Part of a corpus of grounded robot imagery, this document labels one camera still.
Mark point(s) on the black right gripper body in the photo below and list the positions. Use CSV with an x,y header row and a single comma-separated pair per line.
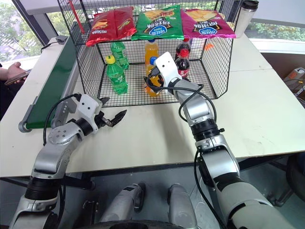
x,y
159,83

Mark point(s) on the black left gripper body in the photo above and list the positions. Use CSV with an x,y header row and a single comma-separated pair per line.
x,y
101,120

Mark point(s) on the orange soda bottle blue cap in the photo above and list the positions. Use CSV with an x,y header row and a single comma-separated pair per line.
x,y
149,68

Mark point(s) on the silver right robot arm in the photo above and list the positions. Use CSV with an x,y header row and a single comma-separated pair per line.
x,y
221,167

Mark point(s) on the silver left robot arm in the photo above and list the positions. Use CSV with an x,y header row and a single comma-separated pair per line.
x,y
51,155

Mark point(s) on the green conveyor belt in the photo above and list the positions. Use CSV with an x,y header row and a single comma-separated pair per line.
x,y
54,78

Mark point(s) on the person's bare hand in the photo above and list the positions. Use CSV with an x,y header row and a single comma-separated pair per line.
x,y
15,70

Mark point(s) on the green soda bottle yellow cap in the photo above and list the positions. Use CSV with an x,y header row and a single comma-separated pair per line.
x,y
116,76

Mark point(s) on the cola bottle red cap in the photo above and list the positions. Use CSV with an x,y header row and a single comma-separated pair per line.
x,y
182,65
183,45

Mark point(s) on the green chips bag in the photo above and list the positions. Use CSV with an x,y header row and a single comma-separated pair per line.
x,y
158,23

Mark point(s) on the small orange object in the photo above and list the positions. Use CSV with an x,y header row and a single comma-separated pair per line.
x,y
209,46

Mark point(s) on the red chips bag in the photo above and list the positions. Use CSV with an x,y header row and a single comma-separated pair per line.
x,y
109,26

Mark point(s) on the grey control box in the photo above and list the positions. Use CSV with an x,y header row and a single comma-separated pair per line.
x,y
61,39

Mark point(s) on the pink chips bag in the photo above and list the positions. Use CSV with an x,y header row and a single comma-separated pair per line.
x,y
205,23

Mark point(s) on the silver robot leg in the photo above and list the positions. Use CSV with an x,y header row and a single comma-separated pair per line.
x,y
181,205
124,205

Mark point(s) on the red rod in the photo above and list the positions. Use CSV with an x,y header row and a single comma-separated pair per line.
x,y
77,16

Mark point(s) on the dark smartphone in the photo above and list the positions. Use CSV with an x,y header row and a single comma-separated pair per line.
x,y
20,76

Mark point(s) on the white tumbler black lid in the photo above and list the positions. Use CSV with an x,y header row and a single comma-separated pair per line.
x,y
245,19

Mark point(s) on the cardboard box with parts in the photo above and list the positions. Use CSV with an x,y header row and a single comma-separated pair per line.
x,y
295,81

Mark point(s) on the black round wheel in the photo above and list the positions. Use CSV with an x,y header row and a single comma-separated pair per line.
x,y
296,171

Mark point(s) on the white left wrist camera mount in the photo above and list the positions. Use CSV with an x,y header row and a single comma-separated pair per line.
x,y
87,105

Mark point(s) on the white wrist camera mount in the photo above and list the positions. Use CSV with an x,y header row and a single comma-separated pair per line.
x,y
166,66
87,105

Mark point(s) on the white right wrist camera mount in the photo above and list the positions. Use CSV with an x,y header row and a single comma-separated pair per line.
x,y
166,66

